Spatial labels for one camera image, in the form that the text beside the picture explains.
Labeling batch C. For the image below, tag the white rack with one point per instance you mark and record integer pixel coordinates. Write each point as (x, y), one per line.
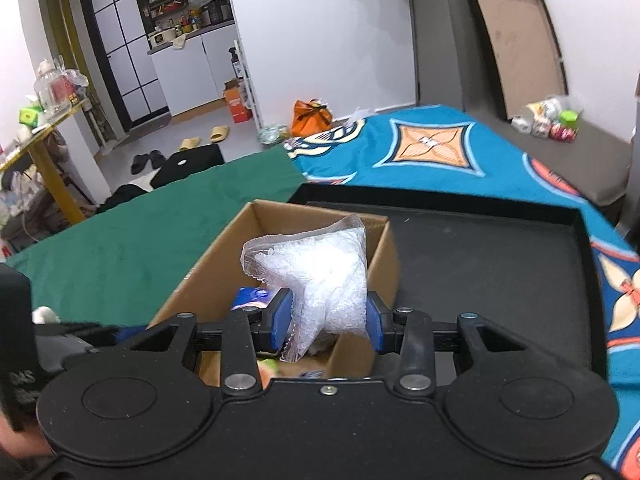
(248, 85)

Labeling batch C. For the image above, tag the white cloth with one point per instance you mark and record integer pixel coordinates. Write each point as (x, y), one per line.
(45, 315)

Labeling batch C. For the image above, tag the grey door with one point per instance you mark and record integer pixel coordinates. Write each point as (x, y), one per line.
(440, 35)

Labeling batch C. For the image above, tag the purple cartoon packet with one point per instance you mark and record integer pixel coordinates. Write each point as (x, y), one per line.
(247, 300)

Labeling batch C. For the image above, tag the grey mattress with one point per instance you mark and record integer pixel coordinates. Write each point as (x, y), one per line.
(590, 160)

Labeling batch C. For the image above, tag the blue printed blanket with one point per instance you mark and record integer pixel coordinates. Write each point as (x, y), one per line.
(350, 160)

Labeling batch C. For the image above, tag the red box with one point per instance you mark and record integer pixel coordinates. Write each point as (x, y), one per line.
(62, 91)

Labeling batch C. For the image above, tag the orange carton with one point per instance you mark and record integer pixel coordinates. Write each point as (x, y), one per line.
(237, 105)

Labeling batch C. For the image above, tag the green cube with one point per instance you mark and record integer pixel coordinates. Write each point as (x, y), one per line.
(29, 116)

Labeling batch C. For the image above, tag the black grid sliding door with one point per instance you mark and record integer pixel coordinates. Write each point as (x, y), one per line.
(125, 50)

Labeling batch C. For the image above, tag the green cloth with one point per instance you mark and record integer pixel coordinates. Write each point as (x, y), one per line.
(150, 225)

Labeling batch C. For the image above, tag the dark clothes pile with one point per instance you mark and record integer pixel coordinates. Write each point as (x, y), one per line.
(122, 197)

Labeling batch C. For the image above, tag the black slipper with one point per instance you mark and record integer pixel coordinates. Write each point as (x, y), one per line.
(157, 159)
(140, 162)

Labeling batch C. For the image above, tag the wooden board black frame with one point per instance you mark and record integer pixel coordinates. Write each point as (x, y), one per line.
(520, 45)

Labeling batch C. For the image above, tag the yellow slipper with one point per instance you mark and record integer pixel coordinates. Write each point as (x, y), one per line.
(220, 134)
(190, 143)

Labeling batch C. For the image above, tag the clear jar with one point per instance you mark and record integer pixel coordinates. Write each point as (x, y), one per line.
(46, 87)

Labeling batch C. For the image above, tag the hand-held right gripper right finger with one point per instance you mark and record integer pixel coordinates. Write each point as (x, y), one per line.
(376, 325)

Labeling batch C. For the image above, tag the yellow table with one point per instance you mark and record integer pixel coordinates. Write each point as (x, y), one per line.
(50, 175)

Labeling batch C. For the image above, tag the red figurines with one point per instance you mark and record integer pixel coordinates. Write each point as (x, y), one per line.
(562, 133)

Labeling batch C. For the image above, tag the white plastic bag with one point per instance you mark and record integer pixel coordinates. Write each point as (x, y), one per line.
(357, 116)

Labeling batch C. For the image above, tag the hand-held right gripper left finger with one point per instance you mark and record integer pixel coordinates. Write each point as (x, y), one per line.
(280, 320)

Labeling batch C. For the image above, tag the orange bag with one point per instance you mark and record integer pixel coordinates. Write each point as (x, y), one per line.
(311, 119)

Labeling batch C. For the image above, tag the black tray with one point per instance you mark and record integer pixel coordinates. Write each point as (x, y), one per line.
(475, 270)

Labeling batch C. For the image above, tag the white kitchen cabinet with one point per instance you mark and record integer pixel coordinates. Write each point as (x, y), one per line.
(190, 75)

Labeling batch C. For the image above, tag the black case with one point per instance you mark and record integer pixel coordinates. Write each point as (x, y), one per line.
(190, 165)

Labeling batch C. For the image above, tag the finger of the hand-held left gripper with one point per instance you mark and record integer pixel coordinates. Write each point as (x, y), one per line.
(90, 331)

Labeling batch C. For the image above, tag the clear plastic bag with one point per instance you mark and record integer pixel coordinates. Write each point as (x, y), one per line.
(320, 280)

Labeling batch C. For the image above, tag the cardboard box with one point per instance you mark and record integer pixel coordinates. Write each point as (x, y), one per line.
(220, 270)

